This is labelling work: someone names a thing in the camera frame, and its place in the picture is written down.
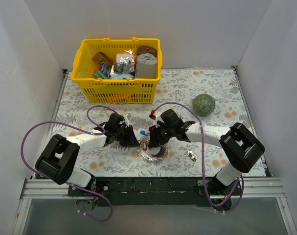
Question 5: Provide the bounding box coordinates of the red key tag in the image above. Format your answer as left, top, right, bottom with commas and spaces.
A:
142, 142, 148, 151

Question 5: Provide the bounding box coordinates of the blue key tag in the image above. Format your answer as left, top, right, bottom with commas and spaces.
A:
140, 130, 148, 136

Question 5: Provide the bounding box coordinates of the metal ring disc with keyrings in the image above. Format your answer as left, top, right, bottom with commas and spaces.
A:
138, 140, 168, 163

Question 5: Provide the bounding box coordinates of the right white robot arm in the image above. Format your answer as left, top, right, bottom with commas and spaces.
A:
148, 109, 265, 195

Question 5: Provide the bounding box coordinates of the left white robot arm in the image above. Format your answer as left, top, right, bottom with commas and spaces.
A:
35, 113, 140, 196

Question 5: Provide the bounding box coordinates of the green woven ball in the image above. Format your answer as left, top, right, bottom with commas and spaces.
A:
192, 94, 215, 117

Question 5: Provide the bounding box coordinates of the yellow plastic basket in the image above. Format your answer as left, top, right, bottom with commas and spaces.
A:
71, 37, 162, 103

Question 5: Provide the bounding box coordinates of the floral patterned mat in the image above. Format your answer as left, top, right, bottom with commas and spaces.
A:
50, 68, 251, 177

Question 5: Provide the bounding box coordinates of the green snack packet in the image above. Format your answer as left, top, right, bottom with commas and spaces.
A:
92, 62, 111, 79

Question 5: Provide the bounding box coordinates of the silver foil bag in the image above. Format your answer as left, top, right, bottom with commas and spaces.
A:
110, 49, 136, 79

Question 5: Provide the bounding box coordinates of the brown cardboard box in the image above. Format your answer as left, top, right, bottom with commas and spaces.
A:
91, 51, 113, 67

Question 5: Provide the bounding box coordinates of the brown cylinder roll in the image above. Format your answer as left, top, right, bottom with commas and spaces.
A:
137, 46, 158, 57

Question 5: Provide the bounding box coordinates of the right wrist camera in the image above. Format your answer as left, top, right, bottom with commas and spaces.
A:
149, 110, 164, 127

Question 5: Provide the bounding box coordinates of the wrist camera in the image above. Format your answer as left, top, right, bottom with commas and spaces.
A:
124, 114, 132, 127
149, 110, 164, 127

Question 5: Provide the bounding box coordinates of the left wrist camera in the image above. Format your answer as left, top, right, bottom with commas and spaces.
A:
124, 114, 132, 127

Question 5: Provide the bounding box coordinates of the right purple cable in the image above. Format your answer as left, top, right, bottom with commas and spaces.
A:
150, 102, 245, 214

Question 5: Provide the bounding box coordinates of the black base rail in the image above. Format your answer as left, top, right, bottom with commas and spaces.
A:
67, 175, 244, 208

